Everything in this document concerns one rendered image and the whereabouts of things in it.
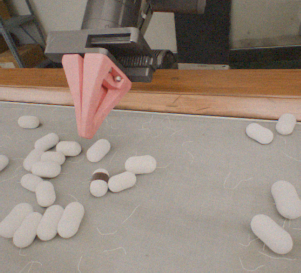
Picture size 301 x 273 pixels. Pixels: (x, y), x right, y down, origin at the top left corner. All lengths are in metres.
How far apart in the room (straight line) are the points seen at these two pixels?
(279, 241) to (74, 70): 0.23
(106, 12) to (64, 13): 2.46
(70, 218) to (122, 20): 0.20
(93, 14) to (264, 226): 0.25
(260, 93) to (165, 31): 2.01
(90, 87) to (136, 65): 0.06
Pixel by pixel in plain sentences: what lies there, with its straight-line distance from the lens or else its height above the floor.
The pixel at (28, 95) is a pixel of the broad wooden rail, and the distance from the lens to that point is 0.58.
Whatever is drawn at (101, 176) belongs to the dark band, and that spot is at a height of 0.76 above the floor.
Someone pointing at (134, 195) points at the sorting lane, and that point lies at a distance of 0.30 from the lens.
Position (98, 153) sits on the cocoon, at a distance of 0.34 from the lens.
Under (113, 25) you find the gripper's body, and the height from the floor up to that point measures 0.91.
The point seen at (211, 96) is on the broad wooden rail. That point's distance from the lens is 0.41.
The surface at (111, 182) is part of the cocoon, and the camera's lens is 0.30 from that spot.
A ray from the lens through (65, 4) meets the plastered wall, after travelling 2.70.
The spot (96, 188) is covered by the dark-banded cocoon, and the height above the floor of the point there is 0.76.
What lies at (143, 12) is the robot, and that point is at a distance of 0.75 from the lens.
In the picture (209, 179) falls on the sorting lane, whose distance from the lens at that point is 0.31.
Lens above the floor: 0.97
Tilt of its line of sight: 35 degrees down
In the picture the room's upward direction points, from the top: 11 degrees counter-clockwise
